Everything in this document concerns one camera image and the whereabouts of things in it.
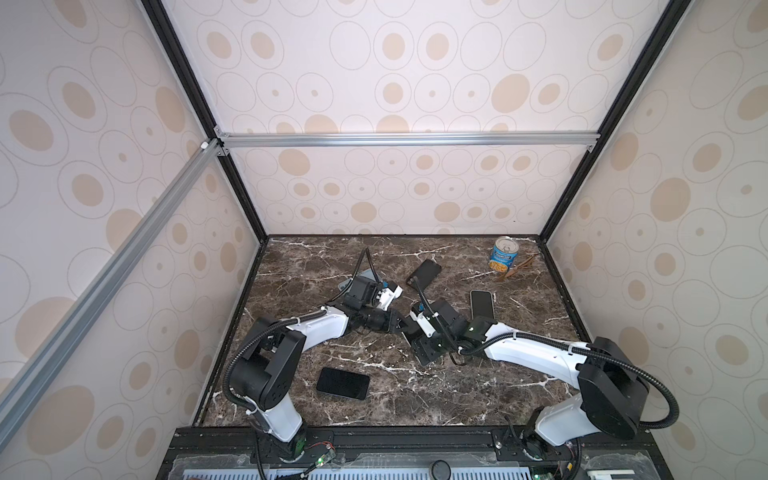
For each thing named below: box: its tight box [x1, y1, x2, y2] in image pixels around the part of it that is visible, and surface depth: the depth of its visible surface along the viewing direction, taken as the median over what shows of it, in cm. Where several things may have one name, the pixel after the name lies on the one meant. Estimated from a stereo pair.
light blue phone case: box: [338, 269, 378, 297], surface depth 76 cm
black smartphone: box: [316, 367, 370, 401], surface depth 87 cm
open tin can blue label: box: [489, 236, 520, 273], surface depth 105 cm
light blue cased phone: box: [470, 290, 495, 320], surface depth 102 cm
